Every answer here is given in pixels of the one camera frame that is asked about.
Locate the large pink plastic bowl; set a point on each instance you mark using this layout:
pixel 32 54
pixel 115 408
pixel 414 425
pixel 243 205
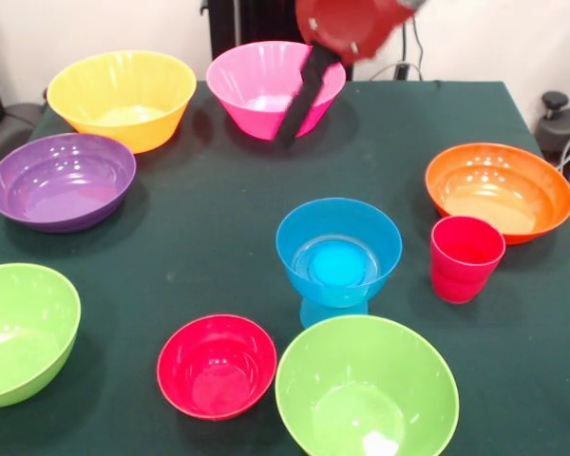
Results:
pixel 256 81

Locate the shallow purple plastic bowl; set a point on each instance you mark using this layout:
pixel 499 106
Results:
pixel 62 185

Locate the red plastic cup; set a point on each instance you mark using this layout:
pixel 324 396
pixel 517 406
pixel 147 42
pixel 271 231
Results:
pixel 461 275

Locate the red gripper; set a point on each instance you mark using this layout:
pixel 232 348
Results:
pixel 351 24

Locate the light green plastic bowl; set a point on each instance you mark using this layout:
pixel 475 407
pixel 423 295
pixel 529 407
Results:
pixel 24 332
pixel 366 380

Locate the shallow orange plastic bowl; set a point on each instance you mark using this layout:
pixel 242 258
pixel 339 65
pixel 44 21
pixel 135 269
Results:
pixel 499 195

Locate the large yellow-orange plastic bowl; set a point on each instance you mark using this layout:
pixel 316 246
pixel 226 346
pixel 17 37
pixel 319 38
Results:
pixel 123 81

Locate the dark green table cloth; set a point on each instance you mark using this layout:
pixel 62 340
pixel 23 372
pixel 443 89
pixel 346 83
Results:
pixel 218 190

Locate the blue plastic cup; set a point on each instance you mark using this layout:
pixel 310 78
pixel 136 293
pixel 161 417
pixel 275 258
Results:
pixel 330 316

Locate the black wall plug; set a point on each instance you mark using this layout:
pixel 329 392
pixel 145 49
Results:
pixel 402 71

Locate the black floor stand base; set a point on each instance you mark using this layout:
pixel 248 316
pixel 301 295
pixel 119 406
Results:
pixel 560 128

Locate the small red plastic bowl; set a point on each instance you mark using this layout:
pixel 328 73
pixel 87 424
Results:
pixel 214 370

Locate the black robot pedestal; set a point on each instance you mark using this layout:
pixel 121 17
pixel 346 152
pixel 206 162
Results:
pixel 256 21

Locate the small blue plastic bowl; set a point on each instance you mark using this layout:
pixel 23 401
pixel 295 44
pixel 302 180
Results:
pixel 385 233

